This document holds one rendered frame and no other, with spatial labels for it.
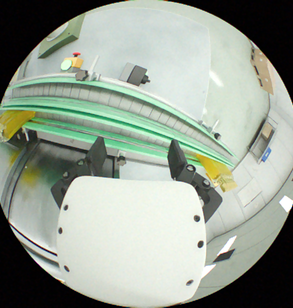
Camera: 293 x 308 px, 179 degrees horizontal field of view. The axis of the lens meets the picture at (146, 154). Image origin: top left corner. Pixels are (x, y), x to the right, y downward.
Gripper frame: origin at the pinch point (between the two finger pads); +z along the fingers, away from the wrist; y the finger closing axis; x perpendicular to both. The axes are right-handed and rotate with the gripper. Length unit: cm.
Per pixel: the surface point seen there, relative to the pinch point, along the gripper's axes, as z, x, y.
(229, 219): -15, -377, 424
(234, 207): 30, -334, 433
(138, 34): 38, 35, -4
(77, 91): 20.9, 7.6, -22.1
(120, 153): 14.5, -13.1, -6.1
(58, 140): 18.0, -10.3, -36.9
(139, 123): 16.5, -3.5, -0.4
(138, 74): 29.3, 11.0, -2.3
